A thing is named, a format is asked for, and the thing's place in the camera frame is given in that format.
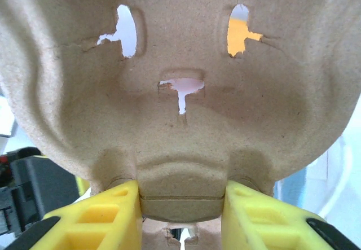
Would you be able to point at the yellow paper napkin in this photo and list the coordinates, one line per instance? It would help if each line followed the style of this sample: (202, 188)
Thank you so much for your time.
(237, 35)

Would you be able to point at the brown pulp cup carrier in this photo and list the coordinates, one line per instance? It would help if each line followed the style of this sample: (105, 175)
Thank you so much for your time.
(180, 137)

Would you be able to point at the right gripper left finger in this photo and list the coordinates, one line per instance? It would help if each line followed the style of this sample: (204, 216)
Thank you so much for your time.
(107, 219)

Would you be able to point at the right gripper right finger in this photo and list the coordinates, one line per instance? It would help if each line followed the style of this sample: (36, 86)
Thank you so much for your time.
(259, 221)

